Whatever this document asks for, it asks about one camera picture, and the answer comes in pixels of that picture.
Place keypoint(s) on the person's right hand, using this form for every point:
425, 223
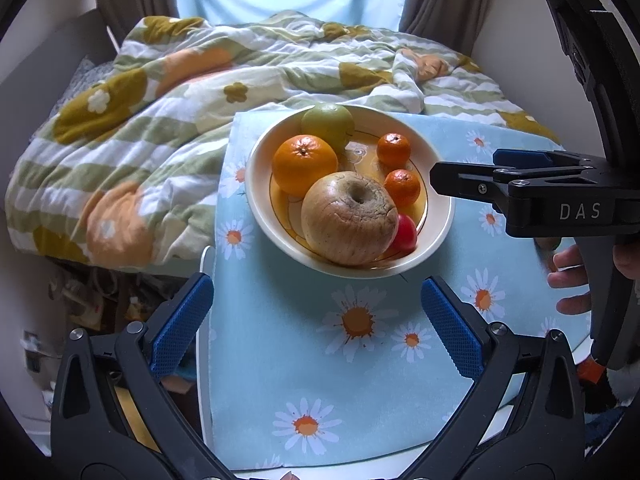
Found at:
570, 275

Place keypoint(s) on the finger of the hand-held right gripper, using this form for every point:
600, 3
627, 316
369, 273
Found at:
520, 157
465, 180

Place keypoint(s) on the yellow and white bear bowl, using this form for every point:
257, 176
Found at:
280, 230

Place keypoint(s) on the grey bed frame panel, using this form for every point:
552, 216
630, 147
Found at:
50, 45

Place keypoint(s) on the brown kiwi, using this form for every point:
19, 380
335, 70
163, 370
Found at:
546, 245

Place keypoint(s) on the green striped floral blanket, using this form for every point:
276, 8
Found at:
150, 125

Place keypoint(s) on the green apple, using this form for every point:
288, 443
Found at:
327, 122

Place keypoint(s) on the grey patterned bed sheet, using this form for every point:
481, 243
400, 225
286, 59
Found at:
75, 76

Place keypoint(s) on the wrinkled tan apple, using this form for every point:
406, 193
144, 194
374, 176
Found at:
347, 220

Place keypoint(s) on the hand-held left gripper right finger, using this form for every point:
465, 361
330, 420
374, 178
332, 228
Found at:
450, 330

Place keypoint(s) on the small tangerine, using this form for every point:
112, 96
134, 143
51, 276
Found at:
394, 150
402, 187

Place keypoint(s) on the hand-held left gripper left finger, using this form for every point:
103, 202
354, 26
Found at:
180, 320

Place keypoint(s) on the blue daisy print tablecloth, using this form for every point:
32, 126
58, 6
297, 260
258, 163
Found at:
310, 360

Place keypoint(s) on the large orange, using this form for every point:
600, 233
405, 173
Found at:
304, 165

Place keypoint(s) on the red cherry tomato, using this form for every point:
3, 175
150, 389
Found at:
405, 235

